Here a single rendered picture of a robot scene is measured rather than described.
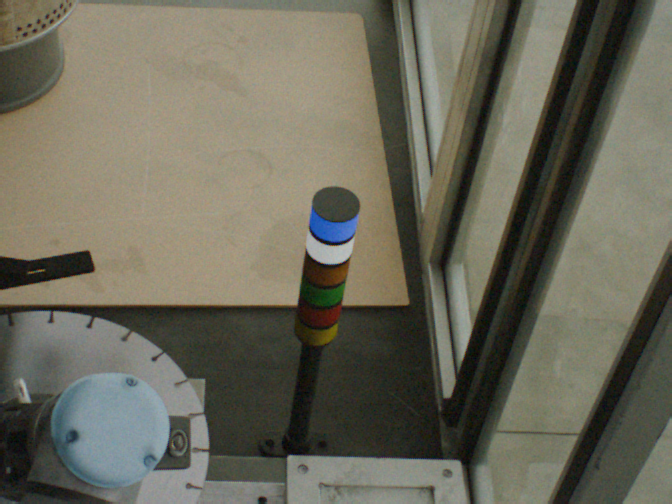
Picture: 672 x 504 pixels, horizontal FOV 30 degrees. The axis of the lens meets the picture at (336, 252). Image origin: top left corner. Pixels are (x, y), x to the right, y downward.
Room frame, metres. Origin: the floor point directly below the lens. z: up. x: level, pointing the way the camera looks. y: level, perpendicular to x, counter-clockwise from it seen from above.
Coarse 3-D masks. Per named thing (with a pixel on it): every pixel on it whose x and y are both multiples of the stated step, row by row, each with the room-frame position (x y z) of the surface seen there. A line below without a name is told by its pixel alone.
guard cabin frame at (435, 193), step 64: (512, 0) 1.09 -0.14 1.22; (576, 64) 0.86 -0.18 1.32; (448, 128) 1.15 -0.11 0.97; (576, 128) 0.79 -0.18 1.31; (448, 192) 1.09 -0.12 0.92; (512, 256) 0.86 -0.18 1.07; (448, 320) 1.00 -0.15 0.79; (512, 320) 0.79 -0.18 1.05; (448, 384) 0.90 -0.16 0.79; (448, 448) 0.83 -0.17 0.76
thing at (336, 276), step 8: (304, 256) 0.80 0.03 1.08; (304, 264) 0.80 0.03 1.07; (312, 264) 0.79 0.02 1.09; (320, 264) 0.79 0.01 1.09; (344, 264) 0.79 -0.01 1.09; (304, 272) 0.80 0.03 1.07; (312, 272) 0.79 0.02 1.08; (320, 272) 0.79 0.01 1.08; (328, 272) 0.79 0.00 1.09; (336, 272) 0.79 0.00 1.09; (344, 272) 0.80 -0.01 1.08; (312, 280) 0.79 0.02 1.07; (320, 280) 0.79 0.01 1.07; (328, 280) 0.79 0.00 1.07; (336, 280) 0.79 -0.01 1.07; (344, 280) 0.80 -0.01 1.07
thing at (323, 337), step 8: (296, 312) 0.80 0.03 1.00; (296, 320) 0.80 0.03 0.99; (296, 328) 0.80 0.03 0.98; (304, 328) 0.79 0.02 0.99; (312, 328) 0.79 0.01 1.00; (320, 328) 0.79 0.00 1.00; (328, 328) 0.79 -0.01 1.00; (336, 328) 0.80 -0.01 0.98; (296, 336) 0.79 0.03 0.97; (304, 336) 0.79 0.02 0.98; (312, 336) 0.79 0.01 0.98; (320, 336) 0.79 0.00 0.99; (328, 336) 0.79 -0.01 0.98; (312, 344) 0.79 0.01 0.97; (320, 344) 0.79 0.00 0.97
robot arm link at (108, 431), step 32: (96, 384) 0.47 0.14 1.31; (128, 384) 0.47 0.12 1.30; (64, 416) 0.44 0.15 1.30; (96, 416) 0.45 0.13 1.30; (128, 416) 0.45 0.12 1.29; (160, 416) 0.46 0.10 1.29; (64, 448) 0.43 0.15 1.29; (96, 448) 0.43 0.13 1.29; (128, 448) 0.44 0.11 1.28; (160, 448) 0.44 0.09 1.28; (32, 480) 0.42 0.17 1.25; (64, 480) 0.42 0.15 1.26; (96, 480) 0.42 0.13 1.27; (128, 480) 0.42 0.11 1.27
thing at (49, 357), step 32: (0, 320) 0.76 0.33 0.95; (32, 320) 0.77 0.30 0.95; (64, 320) 0.78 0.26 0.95; (96, 320) 0.79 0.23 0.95; (0, 352) 0.73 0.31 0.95; (32, 352) 0.73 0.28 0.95; (64, 352) 0.74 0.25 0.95; (96, 352) 0.75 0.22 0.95; (128, 352) 0.75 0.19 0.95; (160, 352) 0.76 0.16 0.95; (0, 384) 0.69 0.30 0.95; (32, 384) 0.69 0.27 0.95; (64, 384) 0.70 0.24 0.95; (160, 384) 0.72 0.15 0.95; (192, 448) 0.65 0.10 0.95; (160, 480) 0.61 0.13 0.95; (192, 480) 0.62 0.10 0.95
